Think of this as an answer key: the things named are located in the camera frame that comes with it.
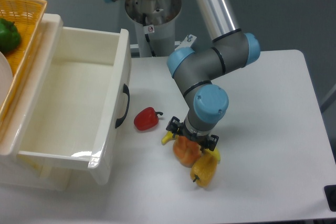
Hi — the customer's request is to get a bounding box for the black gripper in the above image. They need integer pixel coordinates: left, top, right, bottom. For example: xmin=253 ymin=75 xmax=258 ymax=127
xmin=166 ymin=116 xmax=219 ymax=151

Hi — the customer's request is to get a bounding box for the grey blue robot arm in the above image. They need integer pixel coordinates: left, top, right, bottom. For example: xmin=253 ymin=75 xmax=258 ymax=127
xmin=105 ymin=0 xmax=260 ymax=150

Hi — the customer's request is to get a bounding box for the yellow banana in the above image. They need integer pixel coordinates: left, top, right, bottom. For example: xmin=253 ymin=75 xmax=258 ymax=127
xmin=161 ymin=132 xmax=221 ymax=162

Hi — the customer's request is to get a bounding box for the yellow bell pepper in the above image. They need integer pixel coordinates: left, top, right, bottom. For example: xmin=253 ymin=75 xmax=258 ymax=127
xmin=190 ymin=153 xmax=217 ymax=188

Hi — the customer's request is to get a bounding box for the red bell pepper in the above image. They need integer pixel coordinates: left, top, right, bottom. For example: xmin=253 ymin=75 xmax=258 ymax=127
xmin=133 ymin=107 xmax=163 ymax=131

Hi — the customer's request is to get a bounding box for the white open drawer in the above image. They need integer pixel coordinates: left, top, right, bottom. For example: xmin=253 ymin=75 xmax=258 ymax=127
xmin=16 ymin=26 xmax=132 ymax=186

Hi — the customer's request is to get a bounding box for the black object at table edge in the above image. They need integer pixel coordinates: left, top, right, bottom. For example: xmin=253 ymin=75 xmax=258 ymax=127
xmin=324 ymin=185 xmax=336 ymax=212

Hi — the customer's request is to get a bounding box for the white drawer cabinet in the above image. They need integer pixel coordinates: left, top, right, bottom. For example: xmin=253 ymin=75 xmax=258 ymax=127
xmin=1 ymin=14 xmax=71 ymax=190

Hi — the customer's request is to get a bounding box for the white plate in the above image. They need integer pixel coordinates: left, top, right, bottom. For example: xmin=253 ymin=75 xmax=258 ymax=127
xmin=0 ymin=53 xmax=13 ymax=105

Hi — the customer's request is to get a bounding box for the green bell pepper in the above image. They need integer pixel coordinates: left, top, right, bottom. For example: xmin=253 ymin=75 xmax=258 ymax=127
xmin=1 ymin=18 xmax=21 ymax=54

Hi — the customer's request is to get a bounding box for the yellow woven basket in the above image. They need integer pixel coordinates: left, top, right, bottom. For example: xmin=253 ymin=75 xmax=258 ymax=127
xmin=1 ymin=0 xmax=47 ymax=125

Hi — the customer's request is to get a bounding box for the black drawer handle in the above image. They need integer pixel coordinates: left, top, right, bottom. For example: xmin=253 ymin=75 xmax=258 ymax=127
xmin=114 ymin=83 xmax=130 ymax=129

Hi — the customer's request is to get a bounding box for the white bracket behind table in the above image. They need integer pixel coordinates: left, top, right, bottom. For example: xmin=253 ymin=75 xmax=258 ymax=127
xmin=174 ymin=34 xmax=197 ymax=51

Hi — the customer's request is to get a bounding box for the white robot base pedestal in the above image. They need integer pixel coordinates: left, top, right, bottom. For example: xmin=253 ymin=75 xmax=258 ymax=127
xmin=125 ymin=0 xmax=182 ymax=57

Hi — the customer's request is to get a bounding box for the black cable on pedestal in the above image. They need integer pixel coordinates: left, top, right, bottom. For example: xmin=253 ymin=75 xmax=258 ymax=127
xmin=142 ymin=13 xmax=157 ymax=57

